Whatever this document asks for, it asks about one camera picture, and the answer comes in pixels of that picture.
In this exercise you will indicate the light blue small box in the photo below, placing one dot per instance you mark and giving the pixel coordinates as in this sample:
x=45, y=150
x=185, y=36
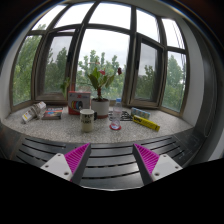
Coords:
x=139, y=112

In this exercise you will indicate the brown window frame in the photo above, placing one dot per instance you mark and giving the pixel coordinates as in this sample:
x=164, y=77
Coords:
x=68, y=41

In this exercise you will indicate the green plant with red flowers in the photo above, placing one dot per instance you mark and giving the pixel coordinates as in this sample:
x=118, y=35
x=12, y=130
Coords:
x=100, y=79

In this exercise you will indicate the dark flat book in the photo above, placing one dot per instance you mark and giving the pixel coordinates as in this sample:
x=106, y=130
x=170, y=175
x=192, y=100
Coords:
x=52, y=113

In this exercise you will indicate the white flower pot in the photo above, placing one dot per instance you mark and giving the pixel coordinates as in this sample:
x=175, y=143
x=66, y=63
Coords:
x=100, y=107

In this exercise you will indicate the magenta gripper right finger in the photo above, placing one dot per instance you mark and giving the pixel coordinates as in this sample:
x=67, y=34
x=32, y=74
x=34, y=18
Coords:
x=152, y=166

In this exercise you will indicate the black slatted bench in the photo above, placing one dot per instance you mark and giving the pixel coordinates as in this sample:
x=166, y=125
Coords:
x=109, y=166

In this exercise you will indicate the red filament box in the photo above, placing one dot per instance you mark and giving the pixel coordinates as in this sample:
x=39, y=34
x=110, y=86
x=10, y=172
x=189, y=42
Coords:
x=77, y=101

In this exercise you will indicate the clear plastic water bottle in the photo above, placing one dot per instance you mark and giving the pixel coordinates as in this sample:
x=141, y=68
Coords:
x=117, y=112

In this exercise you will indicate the cream ceramic mug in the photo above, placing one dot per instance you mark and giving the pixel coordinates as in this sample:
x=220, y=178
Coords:
x=87, y=118

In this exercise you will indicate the yellow long box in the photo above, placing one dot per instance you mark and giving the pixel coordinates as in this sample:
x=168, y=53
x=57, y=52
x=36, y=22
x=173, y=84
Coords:
x=146, y=123

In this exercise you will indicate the black patterned flat sheet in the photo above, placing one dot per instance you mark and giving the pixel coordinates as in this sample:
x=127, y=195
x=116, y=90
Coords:
x=124, y=117

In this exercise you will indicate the red round coaster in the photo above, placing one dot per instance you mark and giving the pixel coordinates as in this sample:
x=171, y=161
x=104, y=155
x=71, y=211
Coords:
x=119, y=128

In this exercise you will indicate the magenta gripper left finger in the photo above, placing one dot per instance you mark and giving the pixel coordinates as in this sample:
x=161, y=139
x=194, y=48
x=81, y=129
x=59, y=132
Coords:
x=69, y=166

